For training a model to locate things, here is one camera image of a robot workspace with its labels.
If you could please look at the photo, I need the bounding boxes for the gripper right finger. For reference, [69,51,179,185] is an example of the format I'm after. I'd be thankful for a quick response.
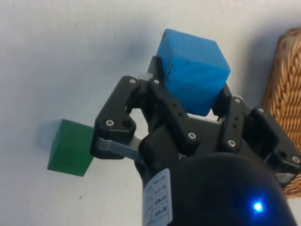
[211,83,301,188]

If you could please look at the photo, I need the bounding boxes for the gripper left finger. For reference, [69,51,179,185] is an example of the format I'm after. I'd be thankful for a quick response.
[90,56,202,163]

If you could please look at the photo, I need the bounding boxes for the blue cube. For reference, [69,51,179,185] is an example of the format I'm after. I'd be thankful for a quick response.
[156,28,231,117]

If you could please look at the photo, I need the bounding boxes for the green cube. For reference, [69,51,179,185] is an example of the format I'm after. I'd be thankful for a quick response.
[47,119,95,178]

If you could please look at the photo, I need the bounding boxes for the wicker basket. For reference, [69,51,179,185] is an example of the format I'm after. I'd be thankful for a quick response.
[260,27,301,201]

